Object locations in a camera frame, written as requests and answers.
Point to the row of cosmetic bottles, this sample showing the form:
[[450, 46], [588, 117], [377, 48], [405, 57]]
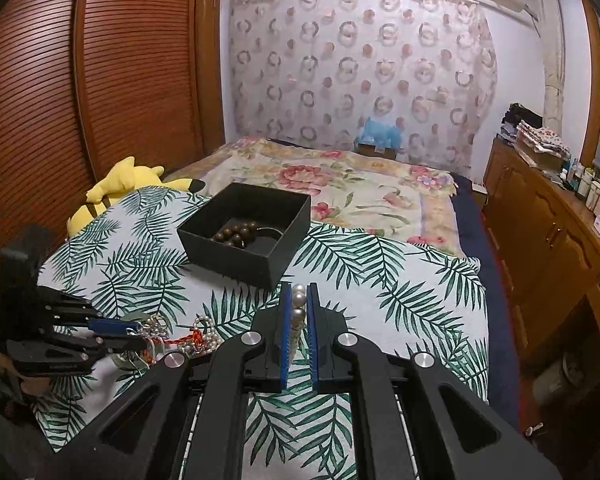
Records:
[[590, 185]]

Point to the person's left hand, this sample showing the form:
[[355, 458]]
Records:
[[34, 386]]

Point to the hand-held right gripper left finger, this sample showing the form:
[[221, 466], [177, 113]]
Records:
[[285, 335]]

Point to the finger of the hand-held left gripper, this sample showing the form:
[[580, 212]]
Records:
[[125, 344], [115, 328]]

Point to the stack of folded clothes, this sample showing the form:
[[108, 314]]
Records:
[[535, 135]]

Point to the leaf-print cloth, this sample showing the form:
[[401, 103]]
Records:
[[380, 285]]

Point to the floral blanket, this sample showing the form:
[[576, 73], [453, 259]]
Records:
[[355, 185]]

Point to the wooden cabinet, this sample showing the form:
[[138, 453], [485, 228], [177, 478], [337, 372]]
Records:
[[540, 240]]

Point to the black jewelry box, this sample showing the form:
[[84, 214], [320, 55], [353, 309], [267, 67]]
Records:
[[230, 260]]

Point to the small cardboard box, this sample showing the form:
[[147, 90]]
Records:
[[377, 151]]

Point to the yellow plush toy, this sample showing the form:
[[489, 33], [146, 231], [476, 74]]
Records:
[[120, 180]]

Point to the wooden slatted wardrobe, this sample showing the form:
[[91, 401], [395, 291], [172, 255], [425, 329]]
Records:
[[80, 110]]

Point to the circle-pattern curtain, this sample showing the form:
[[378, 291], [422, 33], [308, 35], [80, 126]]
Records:
[[355, 60]]

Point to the blue plastic bag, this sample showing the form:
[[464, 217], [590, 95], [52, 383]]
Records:
[[380, 132]]

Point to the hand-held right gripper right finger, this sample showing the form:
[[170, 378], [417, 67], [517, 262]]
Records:
[[314, 340]]

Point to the white wrapped pipe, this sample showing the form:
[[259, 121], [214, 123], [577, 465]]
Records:
[[552, 60]]

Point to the navy bed sheet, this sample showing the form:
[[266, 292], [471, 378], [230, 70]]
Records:
[[495, 310]]

